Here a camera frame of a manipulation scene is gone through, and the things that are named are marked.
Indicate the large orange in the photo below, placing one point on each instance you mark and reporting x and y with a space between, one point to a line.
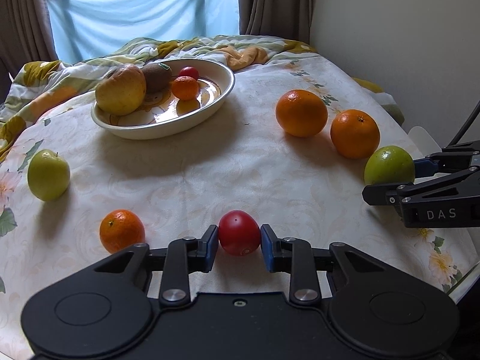
355 134
301 113

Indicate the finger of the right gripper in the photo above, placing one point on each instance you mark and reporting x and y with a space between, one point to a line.
451 159
460 184

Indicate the white floral tablecloth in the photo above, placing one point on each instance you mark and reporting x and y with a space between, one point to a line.
44 242

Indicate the small mandarin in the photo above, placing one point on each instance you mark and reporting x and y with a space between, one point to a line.
120 229
185 88

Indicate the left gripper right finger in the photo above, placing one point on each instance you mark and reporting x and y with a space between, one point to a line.
341 263

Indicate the green round fruit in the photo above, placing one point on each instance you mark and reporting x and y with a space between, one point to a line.
389 164

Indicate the small red tomato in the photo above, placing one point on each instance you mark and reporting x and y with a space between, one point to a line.
238 233
189 71

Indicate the green striped floral quilt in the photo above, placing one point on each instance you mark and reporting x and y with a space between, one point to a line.
50 107

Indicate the brown curtain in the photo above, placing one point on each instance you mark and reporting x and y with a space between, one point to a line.
290 19
26 35

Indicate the small green apple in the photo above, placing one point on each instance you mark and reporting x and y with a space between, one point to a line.
48 175

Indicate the brown kiwi with sticker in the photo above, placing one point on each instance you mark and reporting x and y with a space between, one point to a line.
157 76

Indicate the yellow red apple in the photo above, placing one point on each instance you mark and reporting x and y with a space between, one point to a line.
121 92

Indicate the cream bowl with duck print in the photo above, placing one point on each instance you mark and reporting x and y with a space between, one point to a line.
163 114

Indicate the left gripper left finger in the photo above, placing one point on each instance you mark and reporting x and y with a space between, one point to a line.
182 257

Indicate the brown left curtain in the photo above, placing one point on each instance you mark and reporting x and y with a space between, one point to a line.
26 35

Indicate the brown right curtain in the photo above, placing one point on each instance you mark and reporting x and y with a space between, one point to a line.
290 19

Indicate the light blue window curtain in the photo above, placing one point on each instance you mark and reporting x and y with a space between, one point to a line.
86 29

